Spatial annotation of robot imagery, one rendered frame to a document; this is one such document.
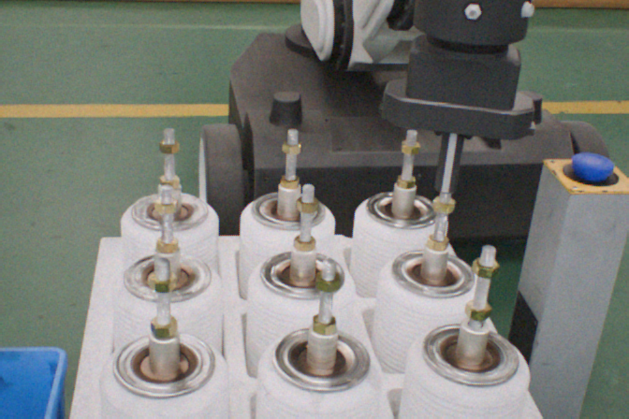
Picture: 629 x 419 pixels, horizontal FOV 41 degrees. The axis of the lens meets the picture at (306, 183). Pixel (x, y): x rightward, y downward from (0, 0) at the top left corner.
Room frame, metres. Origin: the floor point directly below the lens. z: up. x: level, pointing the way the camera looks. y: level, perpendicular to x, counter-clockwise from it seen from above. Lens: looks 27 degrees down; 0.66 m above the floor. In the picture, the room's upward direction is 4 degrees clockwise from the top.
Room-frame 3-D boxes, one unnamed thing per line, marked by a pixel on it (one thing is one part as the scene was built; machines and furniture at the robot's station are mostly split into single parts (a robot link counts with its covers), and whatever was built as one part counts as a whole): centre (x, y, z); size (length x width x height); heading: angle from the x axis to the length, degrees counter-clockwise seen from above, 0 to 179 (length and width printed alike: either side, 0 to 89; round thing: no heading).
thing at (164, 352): (0.50, 0.10, 0.26); 0.02 x 0.02 x 0.03
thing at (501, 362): (0.54, -0.14, 0.25); 0.08 x 0.08 x 0.01
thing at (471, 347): (0.54, -0.14, 0.26); 0.02 x 0.02 x 0.03
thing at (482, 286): (0.54, -0.14, 0.31); 0.01 x 0.01 x 0.08
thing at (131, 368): (0.50, 0.10, 0.25); 0.08 x 0.08 x 0.01
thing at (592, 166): (0.76, -0.28, 0.32); 0.04 x 0.04 x 0.02
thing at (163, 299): (0.50, 0.10, 0.30); 0.01 x 0.01 x 0.08
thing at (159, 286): (0.50, 0.10, 0.33); 0.02 x 0.02 x 0.01; 35
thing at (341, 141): (1.36, -0.09, 0.19); 0.64 x 0.52 x 0.33; 11
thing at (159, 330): (0.50, 0.10, 0.29); 0.02 x 0.02 x 0.01; 35
